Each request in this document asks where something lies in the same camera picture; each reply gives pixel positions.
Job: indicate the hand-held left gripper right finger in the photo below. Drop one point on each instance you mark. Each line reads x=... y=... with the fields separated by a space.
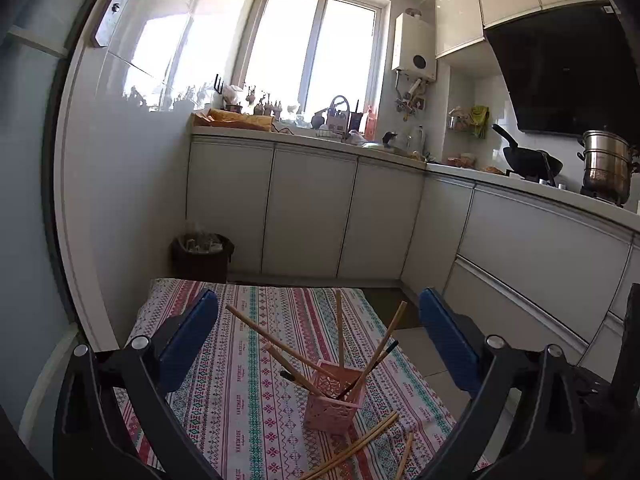
x=447 y=335

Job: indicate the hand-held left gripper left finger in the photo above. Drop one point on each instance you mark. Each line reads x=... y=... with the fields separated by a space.
x=190 y=332

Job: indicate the pink plastic basket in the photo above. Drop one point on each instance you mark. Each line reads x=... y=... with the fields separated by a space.
x=330 y=410

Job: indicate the patterned tablecloth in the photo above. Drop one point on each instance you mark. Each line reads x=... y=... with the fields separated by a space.
x=240 y=360

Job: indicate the dark trash bin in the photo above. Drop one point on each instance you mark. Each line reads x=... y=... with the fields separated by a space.
x=200 y=265

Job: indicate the white sliding door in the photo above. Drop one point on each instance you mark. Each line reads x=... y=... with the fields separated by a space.
x=125 y=185

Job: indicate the white countertop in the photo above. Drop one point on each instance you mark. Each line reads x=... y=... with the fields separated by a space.
x=465 y=170

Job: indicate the white kitchen cabinets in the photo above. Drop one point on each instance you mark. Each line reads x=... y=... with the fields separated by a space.
x=310 y=210

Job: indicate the gas stove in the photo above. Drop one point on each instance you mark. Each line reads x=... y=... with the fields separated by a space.
x=530 y=179

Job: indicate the steel pot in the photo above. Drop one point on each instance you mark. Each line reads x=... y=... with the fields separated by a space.
x=607 y=165

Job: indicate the black wok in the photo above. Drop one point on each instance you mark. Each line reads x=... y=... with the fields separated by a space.
x=532 y=162

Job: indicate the yellow bag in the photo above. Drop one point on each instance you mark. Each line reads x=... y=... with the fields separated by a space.
x=235 y=119

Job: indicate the yellow cloth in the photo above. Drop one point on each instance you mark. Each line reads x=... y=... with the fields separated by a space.
x=480 y=117

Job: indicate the red bottle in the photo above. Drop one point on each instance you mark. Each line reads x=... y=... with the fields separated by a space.
x=370 y=125

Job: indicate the silver faucet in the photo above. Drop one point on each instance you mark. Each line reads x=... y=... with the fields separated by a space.
x=340 y=96

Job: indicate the black range hood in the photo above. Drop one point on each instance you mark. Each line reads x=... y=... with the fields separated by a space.
x=565 y=70

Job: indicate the white water heater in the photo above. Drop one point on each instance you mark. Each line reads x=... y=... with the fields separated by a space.
x=412 y=45

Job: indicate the window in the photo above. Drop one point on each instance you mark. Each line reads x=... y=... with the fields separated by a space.
x=300 y=50

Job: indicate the white wall cabinets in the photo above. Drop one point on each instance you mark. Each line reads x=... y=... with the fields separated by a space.
x=457 y=10

